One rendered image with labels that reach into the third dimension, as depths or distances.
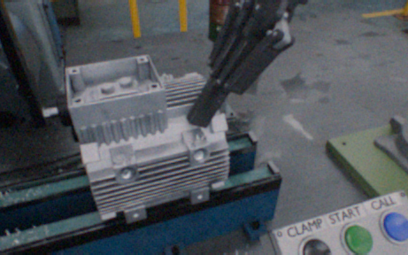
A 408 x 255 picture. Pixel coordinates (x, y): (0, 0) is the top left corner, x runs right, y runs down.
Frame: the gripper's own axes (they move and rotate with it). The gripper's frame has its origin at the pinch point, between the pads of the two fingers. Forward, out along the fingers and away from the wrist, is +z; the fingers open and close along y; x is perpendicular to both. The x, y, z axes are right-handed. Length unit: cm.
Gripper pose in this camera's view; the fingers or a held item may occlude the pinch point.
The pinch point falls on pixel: (208, 104)
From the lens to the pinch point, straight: 45.7
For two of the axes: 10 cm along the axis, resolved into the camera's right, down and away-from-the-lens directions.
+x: 8.2, 2.1, 5.4
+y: 3.2, 6.0, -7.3
